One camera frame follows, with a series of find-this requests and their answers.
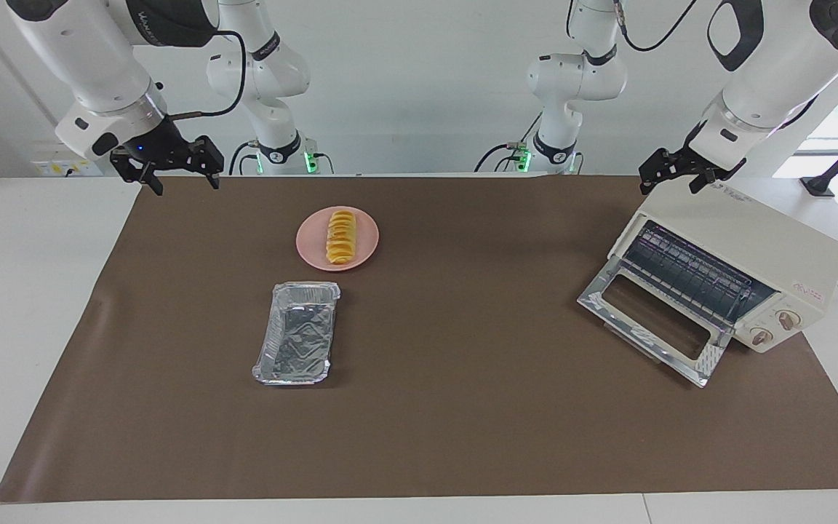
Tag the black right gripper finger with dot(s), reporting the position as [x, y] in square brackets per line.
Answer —
[208, 156]
[128, 164]

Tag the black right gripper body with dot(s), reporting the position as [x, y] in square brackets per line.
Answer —
[164, 149]

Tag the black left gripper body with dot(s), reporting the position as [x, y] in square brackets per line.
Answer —
[692, 161]

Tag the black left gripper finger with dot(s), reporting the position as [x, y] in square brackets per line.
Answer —
[655, 166]
[703, 182]

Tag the golden ridged bread loaf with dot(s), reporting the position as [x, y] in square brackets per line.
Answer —
[340, 236]

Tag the aluminium foil tray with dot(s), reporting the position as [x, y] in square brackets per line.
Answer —
[299, 335]

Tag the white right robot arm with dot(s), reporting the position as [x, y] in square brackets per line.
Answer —
[92, 58]

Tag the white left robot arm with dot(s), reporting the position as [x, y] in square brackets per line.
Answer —
[775, 80]

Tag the white toaster oven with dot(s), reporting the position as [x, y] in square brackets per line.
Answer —
[753, 240]

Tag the glass oven door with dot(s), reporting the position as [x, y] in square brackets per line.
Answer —
[655, 320]

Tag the beige oven knob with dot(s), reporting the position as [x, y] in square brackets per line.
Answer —
[789, 321]
[761, 337]

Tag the pink round plate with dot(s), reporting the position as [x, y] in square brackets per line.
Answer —
[313, 244]

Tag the brown table mat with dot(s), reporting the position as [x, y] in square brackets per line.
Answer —
[463, 400]

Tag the white wall socket box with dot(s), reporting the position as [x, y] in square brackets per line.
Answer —
[62, 166]

